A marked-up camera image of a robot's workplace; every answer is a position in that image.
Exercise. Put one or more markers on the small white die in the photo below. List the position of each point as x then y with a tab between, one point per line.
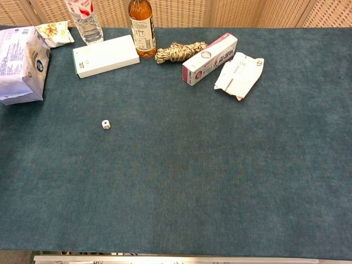
105	125

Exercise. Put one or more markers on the teal felt table mat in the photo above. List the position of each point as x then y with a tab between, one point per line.
176	154

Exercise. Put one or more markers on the pink white toothpaste box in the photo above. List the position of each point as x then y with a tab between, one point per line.
210	59

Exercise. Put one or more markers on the white pink wet wipes pack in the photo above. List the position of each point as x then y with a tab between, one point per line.
239	75

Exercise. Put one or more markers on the flat white green box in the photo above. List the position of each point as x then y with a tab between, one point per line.
105	56

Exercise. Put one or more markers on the amber tea bottle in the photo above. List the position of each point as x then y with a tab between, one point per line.
142	30

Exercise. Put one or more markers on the woven rattan folding screen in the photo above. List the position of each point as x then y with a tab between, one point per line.
220	12

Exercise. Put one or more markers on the clear plastic water bottle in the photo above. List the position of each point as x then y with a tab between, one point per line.
86	22

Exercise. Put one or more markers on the yellow snack bag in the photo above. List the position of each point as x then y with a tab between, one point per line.
55	34

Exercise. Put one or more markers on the large white blue package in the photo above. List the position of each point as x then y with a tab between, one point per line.
20	66

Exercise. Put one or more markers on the aluminium frame rail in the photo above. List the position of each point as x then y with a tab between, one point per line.
176	259

